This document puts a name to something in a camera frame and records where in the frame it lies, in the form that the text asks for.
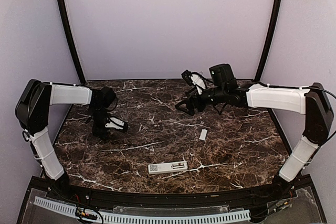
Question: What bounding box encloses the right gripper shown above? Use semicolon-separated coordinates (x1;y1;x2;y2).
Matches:
175;86;227;116

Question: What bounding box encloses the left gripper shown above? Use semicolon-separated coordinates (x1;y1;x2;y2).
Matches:
89;105;111;140

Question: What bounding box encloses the white battery cover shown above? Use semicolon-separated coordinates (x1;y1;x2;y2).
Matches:
199;129;207;141

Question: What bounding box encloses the white remote control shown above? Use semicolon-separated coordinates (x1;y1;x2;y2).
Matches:
148;161;188;175

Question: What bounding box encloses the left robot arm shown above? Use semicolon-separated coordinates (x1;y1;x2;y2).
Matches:
15;79;117;181

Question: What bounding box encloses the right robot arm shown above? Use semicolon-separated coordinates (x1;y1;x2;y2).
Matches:
175;63;335;200

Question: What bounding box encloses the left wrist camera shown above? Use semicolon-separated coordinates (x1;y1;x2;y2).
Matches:
105;117;129;132

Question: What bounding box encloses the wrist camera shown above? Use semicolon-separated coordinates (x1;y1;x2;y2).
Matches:
181;70;207;94
105;117;129;132

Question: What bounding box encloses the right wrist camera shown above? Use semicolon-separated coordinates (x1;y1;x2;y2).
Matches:
181;70;207;94

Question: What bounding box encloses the black front rail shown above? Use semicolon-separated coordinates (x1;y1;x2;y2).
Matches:
65;185;277;208

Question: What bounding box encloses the white slotted cable duct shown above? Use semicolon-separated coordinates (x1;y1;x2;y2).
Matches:
33;196;251;223

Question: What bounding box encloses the left black frame post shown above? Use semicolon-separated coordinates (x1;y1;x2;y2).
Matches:
57;0;86;84

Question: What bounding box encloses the black frame post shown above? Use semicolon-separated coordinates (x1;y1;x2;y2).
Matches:
254;0;281;82
57;0;86;84

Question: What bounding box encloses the right black frame post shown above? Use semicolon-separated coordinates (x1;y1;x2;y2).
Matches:
254;0;281;82

